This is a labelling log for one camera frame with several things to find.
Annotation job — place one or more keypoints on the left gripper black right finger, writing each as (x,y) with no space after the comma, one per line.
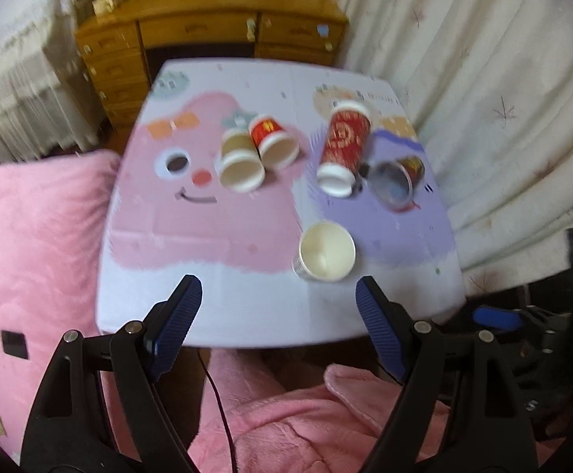
(458,410)

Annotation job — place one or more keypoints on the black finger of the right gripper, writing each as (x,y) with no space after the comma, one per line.
(539,329)

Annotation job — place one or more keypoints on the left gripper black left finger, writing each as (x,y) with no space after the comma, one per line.
(69,429)

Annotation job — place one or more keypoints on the small checkered paper cup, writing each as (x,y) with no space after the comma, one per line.
(326,253)

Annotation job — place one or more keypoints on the clear plastic cup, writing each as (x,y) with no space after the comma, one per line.
(394,182)

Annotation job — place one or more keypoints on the tall red paper cup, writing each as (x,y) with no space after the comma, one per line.
(348,131)

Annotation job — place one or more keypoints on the small red paper cup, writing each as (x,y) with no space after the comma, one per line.
(277,147)

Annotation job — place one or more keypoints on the brown paper cup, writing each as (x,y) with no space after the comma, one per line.
(240,165)

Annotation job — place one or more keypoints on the pink fluffy clothing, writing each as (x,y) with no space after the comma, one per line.
(237,410)

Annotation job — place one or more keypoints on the pink bed blanket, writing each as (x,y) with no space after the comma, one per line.
(52,218)

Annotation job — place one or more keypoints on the white curtain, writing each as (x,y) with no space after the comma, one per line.
(488,86)

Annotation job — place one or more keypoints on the cartoon printed tablecloth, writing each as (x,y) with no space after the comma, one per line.
(170,216)

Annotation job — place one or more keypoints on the white lace bed cover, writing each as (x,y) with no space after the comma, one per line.
(46,97)

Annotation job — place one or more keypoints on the wooden drawer cabinet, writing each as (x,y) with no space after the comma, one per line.
(124,50)

